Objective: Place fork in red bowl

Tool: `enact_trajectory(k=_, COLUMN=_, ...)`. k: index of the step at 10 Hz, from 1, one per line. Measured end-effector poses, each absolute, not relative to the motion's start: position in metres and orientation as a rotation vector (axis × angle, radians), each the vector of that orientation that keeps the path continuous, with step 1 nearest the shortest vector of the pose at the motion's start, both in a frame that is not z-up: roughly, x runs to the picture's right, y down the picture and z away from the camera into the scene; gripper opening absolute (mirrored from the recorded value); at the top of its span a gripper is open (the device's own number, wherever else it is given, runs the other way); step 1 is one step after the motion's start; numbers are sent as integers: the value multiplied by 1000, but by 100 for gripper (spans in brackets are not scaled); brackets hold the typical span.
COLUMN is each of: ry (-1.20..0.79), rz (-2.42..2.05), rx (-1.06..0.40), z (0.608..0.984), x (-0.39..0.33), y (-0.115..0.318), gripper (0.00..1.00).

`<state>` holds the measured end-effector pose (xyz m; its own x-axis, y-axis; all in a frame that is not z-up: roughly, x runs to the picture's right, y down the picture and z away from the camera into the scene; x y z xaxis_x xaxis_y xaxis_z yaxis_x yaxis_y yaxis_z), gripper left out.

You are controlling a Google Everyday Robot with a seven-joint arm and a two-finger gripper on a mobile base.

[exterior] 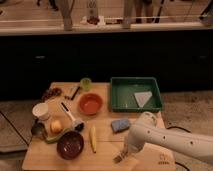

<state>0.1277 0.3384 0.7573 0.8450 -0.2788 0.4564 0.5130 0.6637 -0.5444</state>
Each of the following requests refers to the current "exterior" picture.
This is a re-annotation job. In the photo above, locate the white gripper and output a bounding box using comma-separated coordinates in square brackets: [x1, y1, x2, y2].
[122, 135, 144, 156]

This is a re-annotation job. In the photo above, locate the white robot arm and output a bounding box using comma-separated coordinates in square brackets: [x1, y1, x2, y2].
[124, 112, 213, 165]

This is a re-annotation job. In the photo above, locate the red bowl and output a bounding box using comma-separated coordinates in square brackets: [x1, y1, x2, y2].
[78, 93, 103, 115]

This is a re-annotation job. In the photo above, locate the dark purple bowl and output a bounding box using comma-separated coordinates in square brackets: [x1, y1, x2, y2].
[57, 131, 84, 160]

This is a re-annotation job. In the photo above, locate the blue sponge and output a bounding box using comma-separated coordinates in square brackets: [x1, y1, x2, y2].
[111, 118, 130, 133]

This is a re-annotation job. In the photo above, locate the grey cloth in tray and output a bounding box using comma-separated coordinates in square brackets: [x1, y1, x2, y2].
[134, 91, 152, 108]

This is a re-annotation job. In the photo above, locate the green plastic tray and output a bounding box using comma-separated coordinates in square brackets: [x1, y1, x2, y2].
[110, 77, 163, 113]

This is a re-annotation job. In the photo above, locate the yellow banana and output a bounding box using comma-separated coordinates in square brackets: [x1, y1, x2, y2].
[89, 125, 97, 153]

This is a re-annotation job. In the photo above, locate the wooden table board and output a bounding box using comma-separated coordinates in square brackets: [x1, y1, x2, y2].
[22, 83, 176, 171]

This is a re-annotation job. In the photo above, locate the green cup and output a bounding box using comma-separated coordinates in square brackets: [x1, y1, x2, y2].
[80, 77, 91, 91]

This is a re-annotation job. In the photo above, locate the black and white marker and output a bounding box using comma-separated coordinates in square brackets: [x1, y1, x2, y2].
[64, 86, 80, 100]

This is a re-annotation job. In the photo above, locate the yellow orange fruit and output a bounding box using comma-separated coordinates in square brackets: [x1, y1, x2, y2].
[50, 120, 63, 134]

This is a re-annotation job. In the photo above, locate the bunch of dark grapes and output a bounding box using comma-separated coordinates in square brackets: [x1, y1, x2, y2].
[42, 88, 62, 101]

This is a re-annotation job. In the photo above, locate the white cup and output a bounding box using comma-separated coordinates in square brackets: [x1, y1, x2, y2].
[32, 103, 50, 121]

